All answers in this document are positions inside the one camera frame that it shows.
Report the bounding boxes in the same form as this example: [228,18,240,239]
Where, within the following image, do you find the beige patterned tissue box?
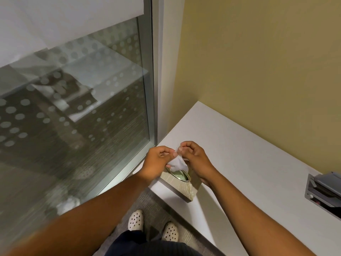
[159,168,202,202]

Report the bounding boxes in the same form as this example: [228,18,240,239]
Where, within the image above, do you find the person's right hand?
[177,141,219,188]

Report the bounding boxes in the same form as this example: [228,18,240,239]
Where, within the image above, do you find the grey desk cable box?
[304,172,341,220]

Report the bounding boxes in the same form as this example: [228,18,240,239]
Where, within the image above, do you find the grey metal window frame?
[84,0,185,196]

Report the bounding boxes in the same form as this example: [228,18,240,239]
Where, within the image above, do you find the white perforated right shoe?
[161,222,179,242]

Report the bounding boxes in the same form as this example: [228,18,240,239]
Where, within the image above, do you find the person's left forearm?
[0,170,150,256]

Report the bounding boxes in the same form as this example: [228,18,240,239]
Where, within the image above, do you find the dotted glass window pane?
[0,17,155,238]

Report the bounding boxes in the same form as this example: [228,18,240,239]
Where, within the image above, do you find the white roller window blind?
[0,0,152,67]

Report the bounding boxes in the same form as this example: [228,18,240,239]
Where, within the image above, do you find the white perforated shoe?
[128,209,145,232]
[161,222,179,242]

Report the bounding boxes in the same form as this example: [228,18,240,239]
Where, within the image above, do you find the white paper tissue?
[165,147,188,173]

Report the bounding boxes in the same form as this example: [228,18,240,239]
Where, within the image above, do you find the person's left hand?
[139,146,179,184]

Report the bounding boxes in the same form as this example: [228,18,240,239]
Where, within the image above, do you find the white perforated left shoe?
[128,209,145,232]

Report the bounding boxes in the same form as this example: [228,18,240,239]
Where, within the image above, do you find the dark navy trousers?
[105,230,204,256]

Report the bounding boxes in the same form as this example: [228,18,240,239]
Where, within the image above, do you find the person's right forearm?
[206,173,317,256]

